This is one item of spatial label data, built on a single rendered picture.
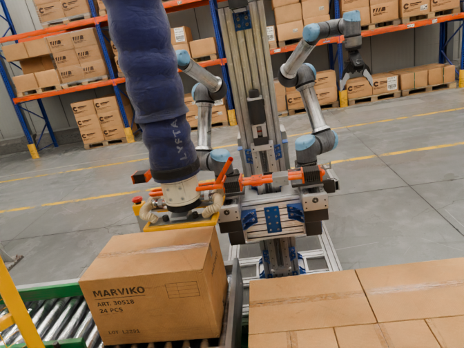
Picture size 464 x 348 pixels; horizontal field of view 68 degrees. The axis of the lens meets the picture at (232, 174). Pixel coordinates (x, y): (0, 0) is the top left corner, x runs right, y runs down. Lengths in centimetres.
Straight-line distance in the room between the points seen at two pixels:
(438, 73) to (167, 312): 866
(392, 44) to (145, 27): 936
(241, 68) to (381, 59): 848
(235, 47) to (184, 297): 134
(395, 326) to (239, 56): 157
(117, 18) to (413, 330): 176
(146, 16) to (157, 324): 136
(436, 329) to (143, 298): 130
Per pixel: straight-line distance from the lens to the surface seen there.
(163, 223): 159
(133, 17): 142
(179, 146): 148
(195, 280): 161
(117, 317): 187
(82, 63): 942
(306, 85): 209
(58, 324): 235
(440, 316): 190
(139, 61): 141
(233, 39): 206
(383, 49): 1039
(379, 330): 180
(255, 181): 152
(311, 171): 150
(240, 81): 207
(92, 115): 961
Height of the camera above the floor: 182
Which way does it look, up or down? 20 degrees down
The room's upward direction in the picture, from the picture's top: 11 degrees counter-clockwise
